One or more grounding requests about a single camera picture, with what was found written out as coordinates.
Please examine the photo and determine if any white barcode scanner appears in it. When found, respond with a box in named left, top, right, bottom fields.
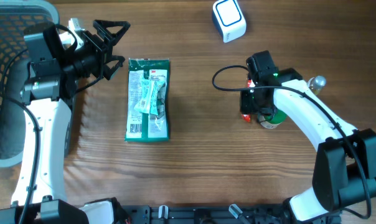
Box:
left=212, top=0, right=247, bottom=43

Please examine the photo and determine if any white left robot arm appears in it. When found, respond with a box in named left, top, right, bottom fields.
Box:
left=0, top=19, right=132, bottom=223

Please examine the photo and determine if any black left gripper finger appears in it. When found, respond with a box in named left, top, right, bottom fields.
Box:
left=103, top=55, right=125, bottom=80
left=92, top=19, right=131, bottom=47

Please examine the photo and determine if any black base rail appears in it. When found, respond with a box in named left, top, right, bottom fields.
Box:
left=113, top=203, right=341, bottom=224

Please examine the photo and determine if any grey plastic shopping basket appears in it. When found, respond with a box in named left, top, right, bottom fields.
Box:
left=0, top=1, right=60, bottom=167

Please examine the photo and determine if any light green wipes packet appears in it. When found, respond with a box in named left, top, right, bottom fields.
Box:
left=134, top=79, right=165, bottom=115

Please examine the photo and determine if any yellow dish soap bottle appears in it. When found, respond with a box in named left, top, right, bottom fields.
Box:
left=307, top=75, right=326, bottom=95

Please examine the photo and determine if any green lidded jar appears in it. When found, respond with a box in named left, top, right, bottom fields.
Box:
left=257, top=109, right=287, bottom=129

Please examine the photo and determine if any green 3M gloves package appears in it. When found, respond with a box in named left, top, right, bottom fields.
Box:
left=125, top=58, right=170, bottom=142

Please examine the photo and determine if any red Nescafe sachet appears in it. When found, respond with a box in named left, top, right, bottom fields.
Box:
left=240, top=90, right=256, bottom=123

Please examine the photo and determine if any black right camera cable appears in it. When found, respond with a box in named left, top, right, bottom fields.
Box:
left=212, top=65, right=372, bottom=220

